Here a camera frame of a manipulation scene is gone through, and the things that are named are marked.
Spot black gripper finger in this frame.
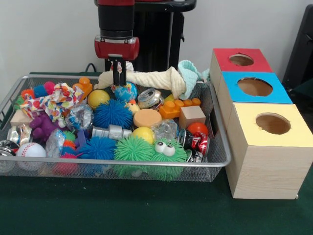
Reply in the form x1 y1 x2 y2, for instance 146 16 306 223
119 59 127 87
112 59 119 86

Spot crushed red soda can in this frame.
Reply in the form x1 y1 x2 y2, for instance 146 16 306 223
177 129 211 157

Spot green spiky ball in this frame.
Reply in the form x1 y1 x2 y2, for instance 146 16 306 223
114 136 155 164

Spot mint green muslin cloth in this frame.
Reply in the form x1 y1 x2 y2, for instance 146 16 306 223
177 60 210 102

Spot small yellow duck toy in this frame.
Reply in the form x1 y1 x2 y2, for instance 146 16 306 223
126 99 140 116

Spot silver drink can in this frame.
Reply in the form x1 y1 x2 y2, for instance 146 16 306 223
137 89 163 110

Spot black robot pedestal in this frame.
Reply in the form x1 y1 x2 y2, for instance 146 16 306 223
133 0 197 74

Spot blue globe ball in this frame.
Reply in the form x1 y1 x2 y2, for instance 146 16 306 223
114 82 138 103

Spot orange toy building blocks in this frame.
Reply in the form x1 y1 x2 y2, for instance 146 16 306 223
157 97 202 118

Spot wooden box with three holes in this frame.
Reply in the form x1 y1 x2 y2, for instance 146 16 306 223
208 47 313 200

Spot round orange disc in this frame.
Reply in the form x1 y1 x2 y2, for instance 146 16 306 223
133 108 163 129

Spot large yellow ball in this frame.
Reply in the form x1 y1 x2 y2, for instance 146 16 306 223
87 90 111 110

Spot small wooden cube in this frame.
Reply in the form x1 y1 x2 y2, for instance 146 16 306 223
179 106 206 129

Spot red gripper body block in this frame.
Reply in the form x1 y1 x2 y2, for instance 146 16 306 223
94 36 140 61

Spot green furry googly-eyed toy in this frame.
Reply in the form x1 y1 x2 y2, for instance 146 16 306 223
149 140 189 182

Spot black upright panel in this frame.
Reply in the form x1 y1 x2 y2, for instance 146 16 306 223
283 5 313 92

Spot dark green table cloth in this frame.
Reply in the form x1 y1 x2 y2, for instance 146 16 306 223
0 72 313 235

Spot cream yellow muslin cloth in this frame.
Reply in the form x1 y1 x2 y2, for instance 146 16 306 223
95 68 186 101

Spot black cable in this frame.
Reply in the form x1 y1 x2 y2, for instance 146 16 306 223
85 62 98 74

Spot shallow clear mesh bin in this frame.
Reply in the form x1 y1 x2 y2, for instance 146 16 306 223
0 74 231 183

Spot blue spiky ball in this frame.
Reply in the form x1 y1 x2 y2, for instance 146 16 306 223
78 136 118 161
93 99 134 129

